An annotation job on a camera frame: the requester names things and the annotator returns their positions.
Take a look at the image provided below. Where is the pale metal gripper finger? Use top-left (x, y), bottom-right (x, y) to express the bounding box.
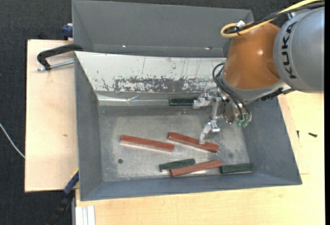
top-left (193, 93), bottom-right (215, 110)
top-left (199, 120), bottom-right (221, 145)

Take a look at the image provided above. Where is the dark green flat block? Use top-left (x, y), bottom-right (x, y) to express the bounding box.
top-left (168, 97), bottom-right (197, 107)
top-left (219, 163), bottom-right (254, 175)
top-left (159, 158), bottom-right (196, 172)

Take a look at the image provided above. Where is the red-brown flat block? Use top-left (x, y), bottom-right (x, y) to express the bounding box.
top-left (120, 134), bottom-right (175, 154)
top-left (167, 132), bottom-right (219, 153)
top-left (169, 160), bottom-right (223, 178)

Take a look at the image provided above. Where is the grey metal bin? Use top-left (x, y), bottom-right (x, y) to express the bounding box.
top-left (71, 0), bottom-right (303, 201)

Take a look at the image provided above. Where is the pale wood flat board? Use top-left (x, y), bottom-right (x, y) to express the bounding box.
top-left (24, 39), bottom-right (79, 193)

